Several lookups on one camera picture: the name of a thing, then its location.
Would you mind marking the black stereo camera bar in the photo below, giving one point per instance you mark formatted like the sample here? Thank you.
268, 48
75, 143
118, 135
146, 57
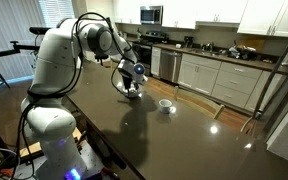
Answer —
39, 30

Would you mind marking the light wood board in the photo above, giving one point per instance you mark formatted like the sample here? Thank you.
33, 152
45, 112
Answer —
26, 151

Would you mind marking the white ceramic bowl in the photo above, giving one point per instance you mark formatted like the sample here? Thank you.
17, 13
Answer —
139, 94

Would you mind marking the chrome sink faucet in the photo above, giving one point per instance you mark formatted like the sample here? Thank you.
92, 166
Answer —
210, 46

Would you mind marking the dark metal pole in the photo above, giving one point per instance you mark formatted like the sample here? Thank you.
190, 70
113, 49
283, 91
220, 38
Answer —
274, 71

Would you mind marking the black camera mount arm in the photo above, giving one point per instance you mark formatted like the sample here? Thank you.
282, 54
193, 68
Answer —
27, 48

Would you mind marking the white kitchen cabinets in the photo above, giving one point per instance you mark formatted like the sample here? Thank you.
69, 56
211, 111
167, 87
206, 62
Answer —
200, 76
260, 16

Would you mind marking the white window blind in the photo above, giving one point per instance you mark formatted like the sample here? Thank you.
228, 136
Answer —
55, 10

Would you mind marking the white ceramic mug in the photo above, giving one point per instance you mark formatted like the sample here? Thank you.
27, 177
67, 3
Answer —
165, 106

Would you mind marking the pile of counter clutter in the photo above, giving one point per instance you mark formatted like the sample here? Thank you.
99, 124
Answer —
242, 52

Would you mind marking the white upper kitchen cabinets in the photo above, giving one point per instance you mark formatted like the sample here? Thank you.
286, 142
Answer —
260, 16

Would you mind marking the dark kitchen countertop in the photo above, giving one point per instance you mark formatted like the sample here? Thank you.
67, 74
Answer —
247, 62

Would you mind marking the black kitchen stove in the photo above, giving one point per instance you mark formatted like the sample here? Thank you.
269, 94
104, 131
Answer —
147, 50

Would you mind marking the white lower kitchen cabinets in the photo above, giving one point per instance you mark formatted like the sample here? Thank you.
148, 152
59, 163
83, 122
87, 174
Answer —
200, 76

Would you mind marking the black coffee maker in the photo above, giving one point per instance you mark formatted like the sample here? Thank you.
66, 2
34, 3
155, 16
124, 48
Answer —
188, 41

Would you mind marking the wooden cutting board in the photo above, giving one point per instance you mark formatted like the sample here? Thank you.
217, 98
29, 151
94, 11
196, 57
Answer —
255, 42

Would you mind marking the stainless steel microwave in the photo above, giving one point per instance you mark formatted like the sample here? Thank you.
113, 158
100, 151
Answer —
150, 15

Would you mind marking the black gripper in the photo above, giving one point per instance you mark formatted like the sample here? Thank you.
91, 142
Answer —
127, 81

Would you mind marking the black office chair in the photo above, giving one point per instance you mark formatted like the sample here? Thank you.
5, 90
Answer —
101, 59

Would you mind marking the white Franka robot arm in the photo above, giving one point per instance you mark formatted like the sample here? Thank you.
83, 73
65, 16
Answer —
55, 60

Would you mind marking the stainless steel dishwasher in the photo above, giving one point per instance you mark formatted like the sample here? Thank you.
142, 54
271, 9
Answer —
170, 66

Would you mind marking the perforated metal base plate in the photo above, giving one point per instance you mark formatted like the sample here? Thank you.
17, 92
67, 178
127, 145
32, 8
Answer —
92, 160

